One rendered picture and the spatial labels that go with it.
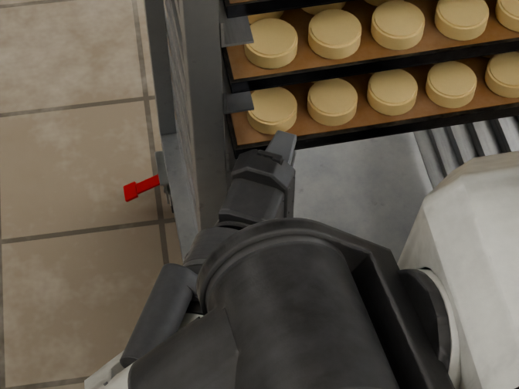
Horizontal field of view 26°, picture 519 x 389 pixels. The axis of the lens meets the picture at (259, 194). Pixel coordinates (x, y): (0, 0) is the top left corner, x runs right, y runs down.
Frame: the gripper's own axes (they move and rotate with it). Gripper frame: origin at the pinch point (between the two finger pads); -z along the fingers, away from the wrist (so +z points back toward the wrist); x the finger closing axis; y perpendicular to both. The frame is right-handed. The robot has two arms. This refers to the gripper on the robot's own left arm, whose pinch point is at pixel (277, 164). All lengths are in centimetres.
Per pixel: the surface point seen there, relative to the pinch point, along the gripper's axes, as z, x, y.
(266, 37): -6.3, 10.5, 3.3
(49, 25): -79, -87, 76
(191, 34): 3.0, 19.1, 6.8
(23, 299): -18, -87, 52
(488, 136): -40, -37, -18
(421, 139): -58, -64, -8
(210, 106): 2.4, 9.3, 5.7
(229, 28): -0.3, 17.2, 4.6
